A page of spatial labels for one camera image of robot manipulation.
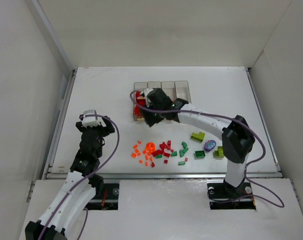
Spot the red flower lego piece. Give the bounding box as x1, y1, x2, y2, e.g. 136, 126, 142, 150
135, 91, 146, 106

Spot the lime green stepped brick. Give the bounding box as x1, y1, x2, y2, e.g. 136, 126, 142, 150
190, 131, 206, 143

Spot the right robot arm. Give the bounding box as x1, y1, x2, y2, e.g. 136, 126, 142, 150
140, 88, 255, 197

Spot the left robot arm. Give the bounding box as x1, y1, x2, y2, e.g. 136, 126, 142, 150
24, 110, 118, 240

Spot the clear container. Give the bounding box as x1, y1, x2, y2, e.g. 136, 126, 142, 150
161, 81, 177, 101
147, 81, 162, 89
133, 82, 148, 121
174, 80, 192, 103

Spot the orange round lego piece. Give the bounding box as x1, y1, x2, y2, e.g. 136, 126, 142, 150
145, 142, 156, 152

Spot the green square lego brick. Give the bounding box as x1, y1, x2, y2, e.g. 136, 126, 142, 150
194, 150, 206, 159

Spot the purple flower lego piece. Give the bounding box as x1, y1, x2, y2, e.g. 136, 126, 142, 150
203, 140, 217, 152

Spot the lime green lego brick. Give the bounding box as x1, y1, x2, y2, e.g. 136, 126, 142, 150
213, 146, 225, 159

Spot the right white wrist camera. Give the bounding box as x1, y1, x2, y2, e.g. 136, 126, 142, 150
141, 87, 155, 106

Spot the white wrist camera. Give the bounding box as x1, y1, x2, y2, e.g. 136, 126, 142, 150
141, 87, 155, 106
79, 109, 101, 128

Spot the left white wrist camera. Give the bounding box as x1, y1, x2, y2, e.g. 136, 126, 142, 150
79, 109, 101, 128

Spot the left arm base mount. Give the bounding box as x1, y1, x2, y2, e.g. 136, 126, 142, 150
85, 182, 120, 211

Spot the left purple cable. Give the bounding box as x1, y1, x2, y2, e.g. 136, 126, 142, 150
36, 113, 121, 240

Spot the purple cable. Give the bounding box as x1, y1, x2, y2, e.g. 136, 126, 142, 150
36, 113, 121, 240
129, 90, 285, 209

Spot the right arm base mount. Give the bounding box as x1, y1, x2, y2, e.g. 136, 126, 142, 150
207, 182, 256, 210

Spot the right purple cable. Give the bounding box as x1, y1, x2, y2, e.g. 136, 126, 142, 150
129, 90, 285, 209

